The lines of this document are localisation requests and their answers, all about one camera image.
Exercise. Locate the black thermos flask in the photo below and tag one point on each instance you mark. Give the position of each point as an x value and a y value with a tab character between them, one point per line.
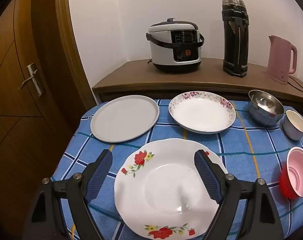
235	42

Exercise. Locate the white plate with red flowers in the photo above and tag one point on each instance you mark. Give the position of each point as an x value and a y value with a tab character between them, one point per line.
164	180

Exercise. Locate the white and black rice cooker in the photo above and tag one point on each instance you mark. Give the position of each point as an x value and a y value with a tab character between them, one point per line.
164	52

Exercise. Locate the white enamel bowl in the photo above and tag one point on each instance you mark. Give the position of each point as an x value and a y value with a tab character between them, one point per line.
290	128

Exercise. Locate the grey round plate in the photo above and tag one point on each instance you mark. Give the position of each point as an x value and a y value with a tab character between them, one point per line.
124	118

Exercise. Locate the red and pink bowl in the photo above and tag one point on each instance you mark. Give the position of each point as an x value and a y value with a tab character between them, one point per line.
300	172

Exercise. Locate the white bowl with purple floral rim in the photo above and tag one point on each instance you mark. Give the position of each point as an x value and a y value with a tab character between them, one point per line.
201	115

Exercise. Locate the wooden door frame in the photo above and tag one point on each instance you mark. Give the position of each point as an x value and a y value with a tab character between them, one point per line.
71	55

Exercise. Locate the brown wooden cabinet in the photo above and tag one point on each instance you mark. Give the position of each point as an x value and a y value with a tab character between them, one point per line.
191	77

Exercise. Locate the wooden door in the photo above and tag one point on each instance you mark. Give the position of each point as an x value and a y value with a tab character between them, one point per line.
16	130

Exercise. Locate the stainless steel bowl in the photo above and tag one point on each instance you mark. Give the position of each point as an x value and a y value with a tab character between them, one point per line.
260	116

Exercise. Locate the blue checked cloth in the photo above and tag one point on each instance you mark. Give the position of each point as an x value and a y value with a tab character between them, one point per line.
241	142

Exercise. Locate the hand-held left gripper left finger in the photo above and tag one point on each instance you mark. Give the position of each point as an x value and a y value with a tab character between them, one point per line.
99	173

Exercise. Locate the pink electric kettle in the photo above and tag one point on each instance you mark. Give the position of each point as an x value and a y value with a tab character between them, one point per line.
279	60

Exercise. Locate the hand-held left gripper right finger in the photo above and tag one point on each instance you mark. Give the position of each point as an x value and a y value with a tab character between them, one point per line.
206	175

